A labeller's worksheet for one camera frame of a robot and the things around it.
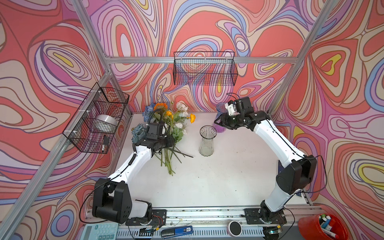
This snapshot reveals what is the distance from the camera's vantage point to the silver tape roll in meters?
0.71

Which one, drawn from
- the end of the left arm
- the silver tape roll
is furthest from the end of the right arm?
the silver tape roll

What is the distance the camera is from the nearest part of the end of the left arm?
61 cm
